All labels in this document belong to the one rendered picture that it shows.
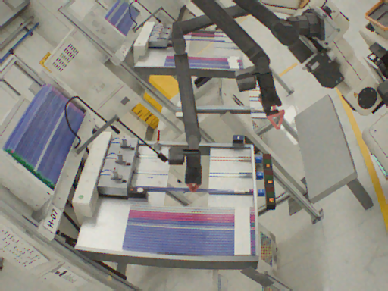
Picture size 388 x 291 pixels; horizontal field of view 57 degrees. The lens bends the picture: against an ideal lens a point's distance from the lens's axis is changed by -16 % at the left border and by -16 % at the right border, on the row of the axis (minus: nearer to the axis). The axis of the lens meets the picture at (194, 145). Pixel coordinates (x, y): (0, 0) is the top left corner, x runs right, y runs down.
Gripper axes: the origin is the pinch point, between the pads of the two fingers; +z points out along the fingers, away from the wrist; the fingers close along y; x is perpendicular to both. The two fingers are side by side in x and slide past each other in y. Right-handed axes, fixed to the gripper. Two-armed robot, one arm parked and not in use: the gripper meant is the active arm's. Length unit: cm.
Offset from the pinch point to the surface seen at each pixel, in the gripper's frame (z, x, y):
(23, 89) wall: 60, -186, -191
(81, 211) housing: -1.7, -45.1, 19.4
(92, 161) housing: -6.6, -45.7, -7.2
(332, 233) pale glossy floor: 49, 79, -16
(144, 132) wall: 175, -77, -279
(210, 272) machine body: 30.2, 9.1, 23.0
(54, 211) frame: -12, -52, 31
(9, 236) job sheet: -1, -76, 39
